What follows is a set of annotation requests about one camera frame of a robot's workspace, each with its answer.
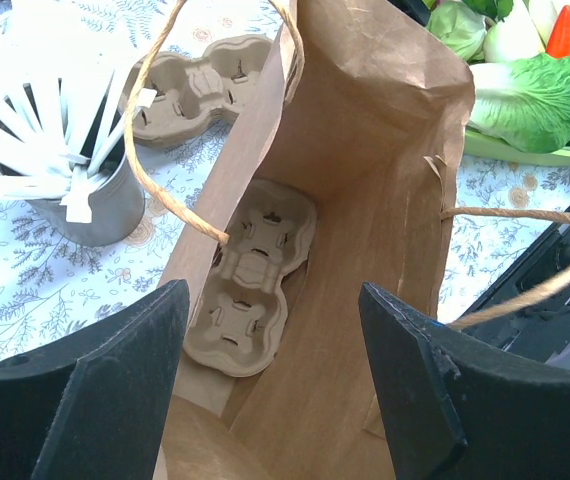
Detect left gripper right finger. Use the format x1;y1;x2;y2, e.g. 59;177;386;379
358;283;570;479

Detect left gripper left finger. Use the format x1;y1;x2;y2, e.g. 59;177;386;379
0;280;190;479

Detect brown pulp cup carrier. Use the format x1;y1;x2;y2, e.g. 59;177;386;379
133;35;272;147

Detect grey straw holder cup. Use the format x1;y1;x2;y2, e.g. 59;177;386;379
0;82;147;249

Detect bundle of white straws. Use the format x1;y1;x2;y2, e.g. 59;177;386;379
0;1;136;224

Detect green leafy lettuce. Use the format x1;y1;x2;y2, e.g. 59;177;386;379
469;53;570;154

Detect white radish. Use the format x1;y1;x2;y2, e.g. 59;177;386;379
483;0;545;63

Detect round green cabbage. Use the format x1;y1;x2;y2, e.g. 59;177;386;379
426;1;487;63

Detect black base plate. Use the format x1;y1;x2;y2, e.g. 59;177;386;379
463;223;570;363

